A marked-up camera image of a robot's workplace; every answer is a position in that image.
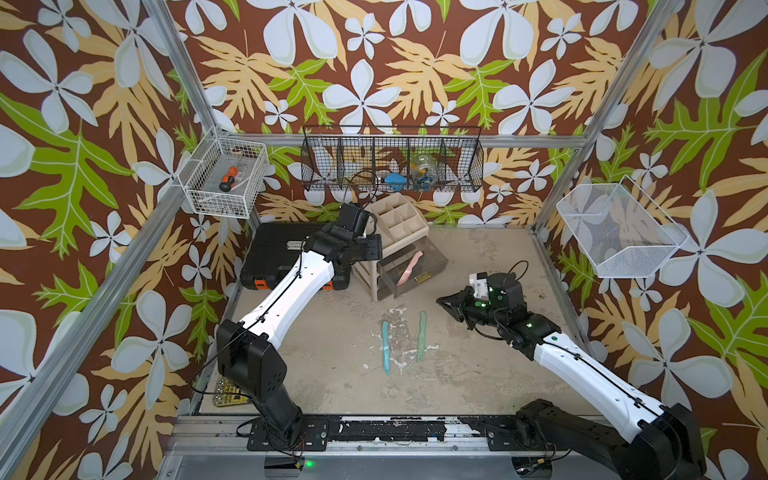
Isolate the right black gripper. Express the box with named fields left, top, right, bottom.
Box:
left=435, top=286, right=508, bottom=332

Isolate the green fruit knife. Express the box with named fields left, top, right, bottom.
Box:
left=417, top=311, right=428, bottom=363

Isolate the pink fruit knife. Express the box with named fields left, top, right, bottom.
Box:
left=396, top=250, right=423, bottom=287

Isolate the beige plastic drawer organizer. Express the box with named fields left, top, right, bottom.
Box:
left=353, top=193, right=448, bottom=302

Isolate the blue fruit knife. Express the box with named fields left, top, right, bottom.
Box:
left=381, top=321, right=391, bottom=375

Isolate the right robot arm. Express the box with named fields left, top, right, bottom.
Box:
left=436, top=272, right=706, bottom=479

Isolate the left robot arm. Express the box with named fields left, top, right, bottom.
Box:
left=216, top=226, right=383, bottom=446

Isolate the black plastic tool case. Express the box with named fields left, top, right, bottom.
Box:
left=240, top=222, right=330, bottom=290

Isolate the blue item in basket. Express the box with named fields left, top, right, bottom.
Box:
left=384, top=173, right=408, bottom=191

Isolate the orange black screwdriver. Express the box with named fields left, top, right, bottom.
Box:
left=219, top=166, right=239, bottom=193

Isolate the yellow screwdriver bit set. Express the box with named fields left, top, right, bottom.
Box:
left=212, top=377, right=251, bottom=408

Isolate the white mesh corner basket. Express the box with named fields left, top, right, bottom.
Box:
left=556, top=176, right=688, bottom=279

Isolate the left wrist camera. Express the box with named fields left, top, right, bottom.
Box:
left=336, top=203, right=371, bottom=237

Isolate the black wire wall basket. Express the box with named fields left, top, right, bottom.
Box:
left=298, top=125, right=485, bottom=193

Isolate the white wire wall basket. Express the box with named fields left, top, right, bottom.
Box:
left=180, top=127, right=269, bottom=220

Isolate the black mounting rail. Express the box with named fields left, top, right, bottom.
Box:
left=236, top=414, right=554, bottom=456

